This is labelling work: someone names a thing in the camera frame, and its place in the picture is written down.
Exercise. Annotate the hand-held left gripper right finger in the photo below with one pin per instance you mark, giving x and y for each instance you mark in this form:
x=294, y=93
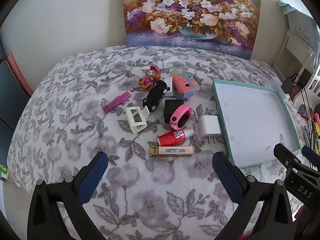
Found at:
x=226, y=177

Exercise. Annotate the salmon and blue plastic toy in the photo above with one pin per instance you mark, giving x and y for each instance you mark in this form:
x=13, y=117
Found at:
x=183, y=86

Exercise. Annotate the white chair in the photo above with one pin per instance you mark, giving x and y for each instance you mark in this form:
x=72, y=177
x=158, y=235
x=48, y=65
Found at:
x=315, y=85

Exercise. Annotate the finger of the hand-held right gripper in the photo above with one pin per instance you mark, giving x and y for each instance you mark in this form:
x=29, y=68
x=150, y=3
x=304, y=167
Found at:
x=287, y=158
x=311, y=156

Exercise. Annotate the small white box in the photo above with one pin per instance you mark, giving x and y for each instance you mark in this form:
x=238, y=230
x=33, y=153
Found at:
x=169, y=86

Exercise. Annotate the teal box lid tray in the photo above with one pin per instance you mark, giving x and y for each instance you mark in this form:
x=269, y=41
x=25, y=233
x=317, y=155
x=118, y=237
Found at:
x=252, y=122

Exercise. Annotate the black cube box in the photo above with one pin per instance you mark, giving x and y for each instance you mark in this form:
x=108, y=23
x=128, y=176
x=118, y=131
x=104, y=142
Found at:
x=171, y=110

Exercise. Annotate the white power strip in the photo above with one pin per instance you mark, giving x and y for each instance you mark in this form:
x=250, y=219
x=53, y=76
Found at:
x=278, y=85

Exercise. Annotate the white charger adapter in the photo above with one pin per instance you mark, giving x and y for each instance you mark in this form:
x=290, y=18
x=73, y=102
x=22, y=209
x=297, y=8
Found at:
x=208, y=127

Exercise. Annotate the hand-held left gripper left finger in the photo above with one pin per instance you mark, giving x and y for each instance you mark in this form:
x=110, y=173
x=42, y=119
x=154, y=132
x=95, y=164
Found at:
x=93, y=177

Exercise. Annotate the cream wooden desk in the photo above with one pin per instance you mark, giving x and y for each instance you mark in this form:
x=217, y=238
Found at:
x=295, y=42

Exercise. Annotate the pink board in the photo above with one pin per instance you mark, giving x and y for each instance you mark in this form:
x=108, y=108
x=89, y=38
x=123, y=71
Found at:
x=20, y=75

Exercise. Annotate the floral painting canvas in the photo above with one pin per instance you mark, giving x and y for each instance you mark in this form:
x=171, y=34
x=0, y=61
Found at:
x=190, y=12

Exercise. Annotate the clutter of colourful toys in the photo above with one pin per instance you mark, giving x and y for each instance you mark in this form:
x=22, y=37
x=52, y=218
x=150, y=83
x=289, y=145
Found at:
x=316, y=122

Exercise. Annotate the purple hair clip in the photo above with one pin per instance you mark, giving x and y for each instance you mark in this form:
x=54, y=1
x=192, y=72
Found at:
x=116, y=103

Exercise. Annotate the black toy car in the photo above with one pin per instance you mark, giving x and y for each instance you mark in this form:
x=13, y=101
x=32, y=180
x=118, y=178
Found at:
x=155, y=96

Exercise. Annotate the gold rectangular tube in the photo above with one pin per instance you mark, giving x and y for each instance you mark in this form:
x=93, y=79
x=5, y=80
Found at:
x=172, y=151

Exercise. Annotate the brown toy dog figure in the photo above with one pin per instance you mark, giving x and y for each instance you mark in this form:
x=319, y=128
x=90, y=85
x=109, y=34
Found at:
x=149, y=80

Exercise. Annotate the red correction fluid bottle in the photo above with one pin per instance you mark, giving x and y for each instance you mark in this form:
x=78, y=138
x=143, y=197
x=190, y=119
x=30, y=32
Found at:
x=168, y=138

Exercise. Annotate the white printed bag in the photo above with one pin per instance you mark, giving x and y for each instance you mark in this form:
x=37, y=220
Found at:
x=302, y=30

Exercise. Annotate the dark blue panel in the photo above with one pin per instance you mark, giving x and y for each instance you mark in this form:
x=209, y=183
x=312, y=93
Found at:
x=10, y=110

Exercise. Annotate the pink smart watch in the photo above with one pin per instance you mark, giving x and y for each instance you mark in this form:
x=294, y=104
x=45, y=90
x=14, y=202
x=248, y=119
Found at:
x=183, y=111

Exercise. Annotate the green packet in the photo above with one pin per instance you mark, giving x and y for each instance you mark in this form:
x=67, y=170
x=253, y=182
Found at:
x=3, y=172

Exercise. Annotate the black plug adapter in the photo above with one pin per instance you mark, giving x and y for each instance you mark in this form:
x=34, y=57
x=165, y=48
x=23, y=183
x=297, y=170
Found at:
x=287, y=85

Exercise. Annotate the teal cloth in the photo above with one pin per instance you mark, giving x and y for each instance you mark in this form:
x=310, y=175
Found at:
x=285, y=6

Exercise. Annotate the white claw hair clip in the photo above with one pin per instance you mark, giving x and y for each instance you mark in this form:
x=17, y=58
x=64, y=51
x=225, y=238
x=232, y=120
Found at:
x=129, y=120

